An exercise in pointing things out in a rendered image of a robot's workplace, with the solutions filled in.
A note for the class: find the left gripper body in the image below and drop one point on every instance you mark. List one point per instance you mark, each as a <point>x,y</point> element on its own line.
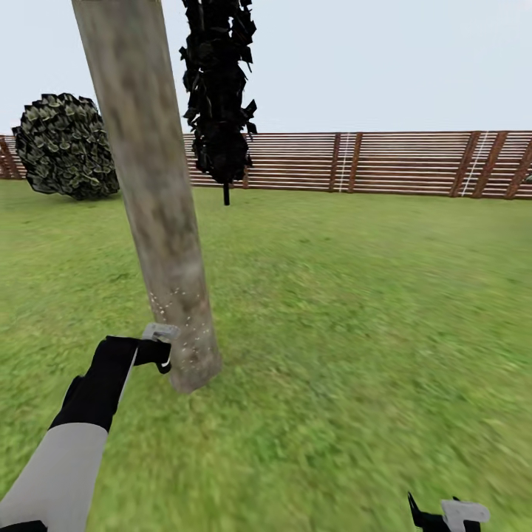
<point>157,352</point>

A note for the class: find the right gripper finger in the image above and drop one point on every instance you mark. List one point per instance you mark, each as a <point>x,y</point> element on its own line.
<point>415,511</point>

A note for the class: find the tree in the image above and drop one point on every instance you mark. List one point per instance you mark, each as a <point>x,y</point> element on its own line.
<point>126,48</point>
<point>221,31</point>

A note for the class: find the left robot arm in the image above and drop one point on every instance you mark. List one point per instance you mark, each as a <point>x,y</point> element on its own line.
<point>54,491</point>

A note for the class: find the pesticide atomizer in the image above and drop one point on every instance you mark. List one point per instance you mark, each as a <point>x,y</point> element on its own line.
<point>164,368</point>

